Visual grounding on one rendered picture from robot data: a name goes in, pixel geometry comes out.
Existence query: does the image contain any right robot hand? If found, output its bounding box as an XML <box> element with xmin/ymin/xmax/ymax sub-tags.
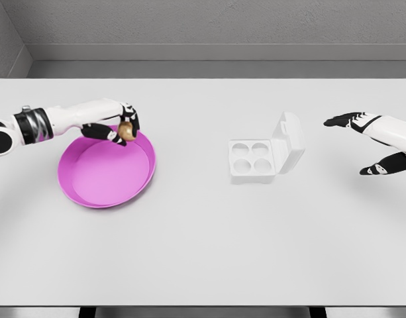
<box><xmin>323</xmin><ymin>112</ymin><xmax>406</xmax><ymax>177</ymax></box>

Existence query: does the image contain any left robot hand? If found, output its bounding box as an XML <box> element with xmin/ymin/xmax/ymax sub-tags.
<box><xmin>78</xmin><ymin>97</ymin><xmax>141</xmax><ymax>148</ymax></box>

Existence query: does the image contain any brown egg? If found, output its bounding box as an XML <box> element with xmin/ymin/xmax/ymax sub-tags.
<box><xmin>118</xmin><ymin>121</ymin><xmax>136</xmax><ymax>142</ymax></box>

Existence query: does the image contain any white egg box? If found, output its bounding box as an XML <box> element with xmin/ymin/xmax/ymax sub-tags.
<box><xmin>227</xmin><ymin>111</ymin><xmax>307</xmax><ymax>186</ymax></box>

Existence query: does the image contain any pink round plate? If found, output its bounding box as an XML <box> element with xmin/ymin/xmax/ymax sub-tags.
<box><xmin>57</xmin><ymin>125</ymin><xmax>156</xmax><ymax>209</ymax></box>

